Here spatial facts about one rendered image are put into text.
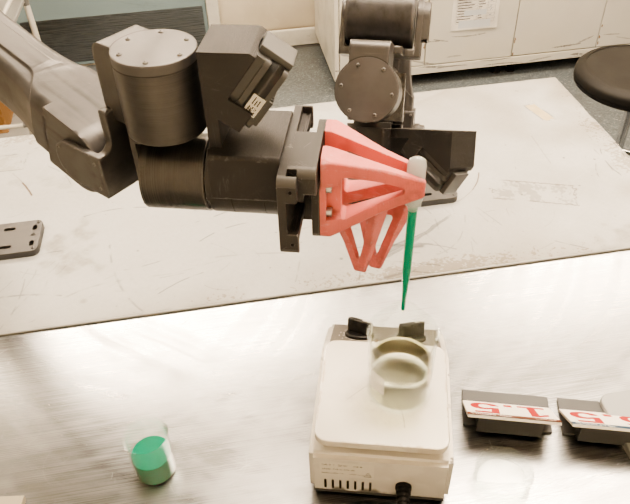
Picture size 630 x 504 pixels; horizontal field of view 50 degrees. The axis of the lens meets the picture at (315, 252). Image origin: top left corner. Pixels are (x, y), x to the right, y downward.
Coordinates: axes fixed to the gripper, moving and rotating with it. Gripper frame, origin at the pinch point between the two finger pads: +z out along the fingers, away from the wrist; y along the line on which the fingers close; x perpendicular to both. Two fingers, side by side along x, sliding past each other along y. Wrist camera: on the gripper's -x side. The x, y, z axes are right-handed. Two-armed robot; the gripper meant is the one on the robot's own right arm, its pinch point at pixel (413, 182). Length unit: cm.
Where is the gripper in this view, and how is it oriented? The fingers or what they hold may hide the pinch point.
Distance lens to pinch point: 50.0
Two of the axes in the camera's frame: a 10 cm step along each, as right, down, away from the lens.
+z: 9.9, 0.6, -0.9
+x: 0.2, 7.5, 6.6
